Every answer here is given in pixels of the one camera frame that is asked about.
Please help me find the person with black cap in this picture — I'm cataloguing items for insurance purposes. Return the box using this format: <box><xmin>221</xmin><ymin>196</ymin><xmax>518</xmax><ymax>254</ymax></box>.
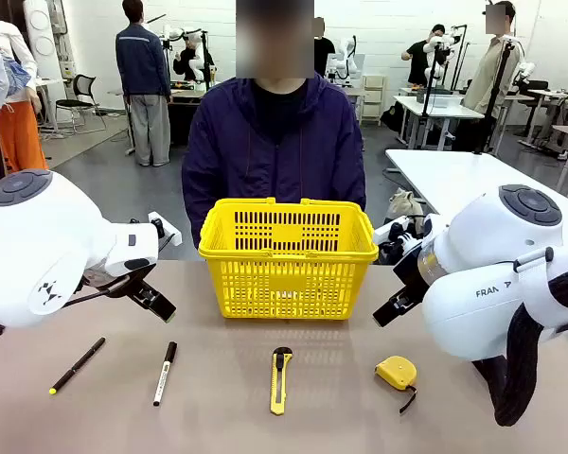
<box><xmin>400</xmin><ymin>23</ymin><xmax>449</xmax><ymax>86</ymax></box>

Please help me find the large white table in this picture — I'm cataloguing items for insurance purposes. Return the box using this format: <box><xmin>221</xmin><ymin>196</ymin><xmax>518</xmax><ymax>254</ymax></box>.
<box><xmin>384</xmin><ymin>148</ymin><xmax>568</xmax><ymax>223</ymax></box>

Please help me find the black braided cable sleeve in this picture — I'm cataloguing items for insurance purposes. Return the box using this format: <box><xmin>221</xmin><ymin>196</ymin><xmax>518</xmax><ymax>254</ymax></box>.
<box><xmin>472</xmin><ymin>271</ymin><xmax>568</xmax><ymax>428</ymax></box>

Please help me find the yellow tape measure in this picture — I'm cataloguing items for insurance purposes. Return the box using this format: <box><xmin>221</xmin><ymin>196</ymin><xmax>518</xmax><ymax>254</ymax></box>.
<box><xmin>374</xmin><ymin>355</ymin><xmax>418</xmax><ymax>416</ymax></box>

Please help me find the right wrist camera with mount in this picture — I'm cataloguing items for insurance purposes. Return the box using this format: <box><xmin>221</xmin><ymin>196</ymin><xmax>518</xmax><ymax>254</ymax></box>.
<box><xmin>372</xmin><ymin>213</ymin><xmax>439</xmax><ymax>266</ymax></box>

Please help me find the small white table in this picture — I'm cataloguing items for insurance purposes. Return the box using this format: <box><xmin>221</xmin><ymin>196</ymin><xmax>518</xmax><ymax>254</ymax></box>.
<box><xmin>391</xmin><ymin>94</ymin><xmax>485</xmax><ymax>151</ymax></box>

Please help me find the black highlighter pen yellow tip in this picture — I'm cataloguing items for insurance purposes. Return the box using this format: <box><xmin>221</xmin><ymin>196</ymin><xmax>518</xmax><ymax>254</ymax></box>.
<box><xmin>49</xmin><ymin>336</ymin><xmax>107</xmax><ymax>396</ymax></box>

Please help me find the black stand with boom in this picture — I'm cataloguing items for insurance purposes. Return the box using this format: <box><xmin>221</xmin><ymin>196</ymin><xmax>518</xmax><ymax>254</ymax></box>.
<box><xmin>420</xmin><ymin>24</ymin><xmax>470</xmax><ymax>143</ymax></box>

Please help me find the black camera tripod pole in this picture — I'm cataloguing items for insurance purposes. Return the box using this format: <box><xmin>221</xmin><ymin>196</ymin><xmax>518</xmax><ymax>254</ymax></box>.
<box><xmin>472</xmin><ymin>39</ymin><xmax>516</xmax><ymax>156</ymax></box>

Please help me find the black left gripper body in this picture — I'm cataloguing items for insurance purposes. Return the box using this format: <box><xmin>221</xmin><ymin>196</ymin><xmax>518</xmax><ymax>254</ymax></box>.
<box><xmin>121</xmin><ymin>260</ymin><xmax>159</xmax><ymax>298</ymax></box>

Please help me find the white marker black cap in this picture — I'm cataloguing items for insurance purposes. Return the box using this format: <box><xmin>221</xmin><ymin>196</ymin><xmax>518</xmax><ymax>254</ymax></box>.
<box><xmin>151</xmin><ymin>340</ymin><xmax>179</xmax><ymax>408</ymax></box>

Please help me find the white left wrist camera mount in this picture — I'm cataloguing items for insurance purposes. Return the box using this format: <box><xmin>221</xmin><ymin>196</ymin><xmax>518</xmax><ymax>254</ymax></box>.
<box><xmin>148</xmin><ymin>212</ymin><xmax>184</xmax><ymax>247</ymax></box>

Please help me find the man in blue jacket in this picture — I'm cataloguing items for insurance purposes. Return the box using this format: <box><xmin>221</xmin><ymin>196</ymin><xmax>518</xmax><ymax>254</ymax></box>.
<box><xmin>115</xmin><ymin>0</ymin><xmax>172</xmax><ymax>167</ymax></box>

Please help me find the black mesh office chair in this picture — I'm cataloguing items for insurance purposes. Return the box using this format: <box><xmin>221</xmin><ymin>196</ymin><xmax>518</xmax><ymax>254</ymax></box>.
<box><xmin>55</xmin><ymin>74</ymin><xmax>108</xmax><ymax>134</ymax></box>

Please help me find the beige cloth bag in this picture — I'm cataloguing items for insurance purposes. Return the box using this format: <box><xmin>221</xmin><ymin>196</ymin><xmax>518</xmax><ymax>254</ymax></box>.
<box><xmin>386</xmin><ymin>187</ymin><xmax>426</xmax><ymax>223</ymax></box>

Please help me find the person in orange trousers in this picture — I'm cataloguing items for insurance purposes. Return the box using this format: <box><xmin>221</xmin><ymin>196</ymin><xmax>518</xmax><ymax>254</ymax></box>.
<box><xmin>0</xmin><ymin>7</ymin><xmax>49</xmax><ymax>174</ymax></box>

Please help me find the white standing air conditioner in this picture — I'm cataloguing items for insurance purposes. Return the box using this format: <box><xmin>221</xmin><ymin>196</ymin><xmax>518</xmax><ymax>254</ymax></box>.
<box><xmin>22</xmin><ymin>0</ymin><xmax>70</xmax><ymax>81</ymax></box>

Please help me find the person in black t-shirt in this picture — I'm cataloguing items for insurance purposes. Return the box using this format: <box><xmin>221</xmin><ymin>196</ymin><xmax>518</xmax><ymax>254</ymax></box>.
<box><xmin>311</xmin><ymin>16</ymin><xmax>337</xmax><ymax>79</ymax></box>

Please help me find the yellow plastic shopping basket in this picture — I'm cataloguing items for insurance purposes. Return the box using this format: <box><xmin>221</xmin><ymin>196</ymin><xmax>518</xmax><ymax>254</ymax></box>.
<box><xmin>197</xmin><ymin>197</ymin><xmax>380</xmax><ymax>321</ymax></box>

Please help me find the white drawer cabinet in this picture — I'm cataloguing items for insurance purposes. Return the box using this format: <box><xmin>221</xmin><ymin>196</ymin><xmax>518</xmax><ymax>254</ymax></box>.
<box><xmin>361</xmin><ymin>74</ymin><xmax>388</xmax><ymax>127</ymax></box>

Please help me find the yellow utility knife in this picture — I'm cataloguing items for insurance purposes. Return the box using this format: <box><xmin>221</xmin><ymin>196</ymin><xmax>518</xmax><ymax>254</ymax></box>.
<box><xmin>269</xmin><ymin>346</ymin><xmax>294</xmax><ymax>416</ymax></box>

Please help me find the person in beige coat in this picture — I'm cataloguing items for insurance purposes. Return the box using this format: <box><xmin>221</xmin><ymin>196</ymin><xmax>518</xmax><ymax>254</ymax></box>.
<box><xmin>462</xmin><ymin>0</ymin><xmax>525</xmax><ymax>117</ymax></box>

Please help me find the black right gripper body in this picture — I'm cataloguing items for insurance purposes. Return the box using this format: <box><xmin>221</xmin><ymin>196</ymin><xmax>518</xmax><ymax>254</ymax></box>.
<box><xmin>393</xmin><ymin>246</ymin><xmax>431</xmax><ymax>300</ymax></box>

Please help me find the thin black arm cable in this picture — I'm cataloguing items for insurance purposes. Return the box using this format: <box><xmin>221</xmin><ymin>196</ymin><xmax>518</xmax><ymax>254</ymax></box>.
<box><xmin>61</xmin><ymin>276</ymin><xmax>133</xmax><ymax>311</ymax></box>

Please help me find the person in dark hooded jacket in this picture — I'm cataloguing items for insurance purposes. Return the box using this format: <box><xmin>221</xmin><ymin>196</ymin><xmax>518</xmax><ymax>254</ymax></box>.
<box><xmin>181</xmin><ymin>0</ymin><xmax>366</xmax><ymax>250</ymax></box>

